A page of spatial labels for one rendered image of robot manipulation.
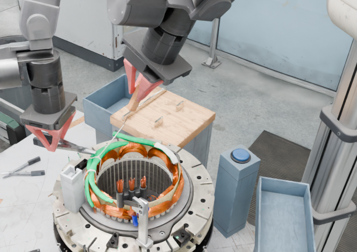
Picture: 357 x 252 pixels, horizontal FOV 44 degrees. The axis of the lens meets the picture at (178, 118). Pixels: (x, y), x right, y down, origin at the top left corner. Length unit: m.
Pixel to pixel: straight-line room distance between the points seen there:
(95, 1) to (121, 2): 2.62
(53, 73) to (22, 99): 1.71
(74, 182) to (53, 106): 0.14
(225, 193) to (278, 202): 0.18
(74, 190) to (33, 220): 0.48
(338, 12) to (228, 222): 0.59
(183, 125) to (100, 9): 2.16
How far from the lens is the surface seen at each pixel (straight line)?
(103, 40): 3.27
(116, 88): 1.28
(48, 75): 0.77
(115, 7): 0.58
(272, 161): 2.64
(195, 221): 0.84
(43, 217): 1.28
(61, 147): 0.87
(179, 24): 0.61
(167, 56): 0.64
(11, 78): 0.77
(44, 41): 0.74
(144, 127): 1.08
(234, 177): 1.07
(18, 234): 1.26
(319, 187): 1.12
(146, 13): 0.57
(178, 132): 1.07
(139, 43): 0.67
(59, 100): 0.81
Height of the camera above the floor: 1.74
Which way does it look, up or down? 37 degrees down
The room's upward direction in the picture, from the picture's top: 4 degrees clockwise
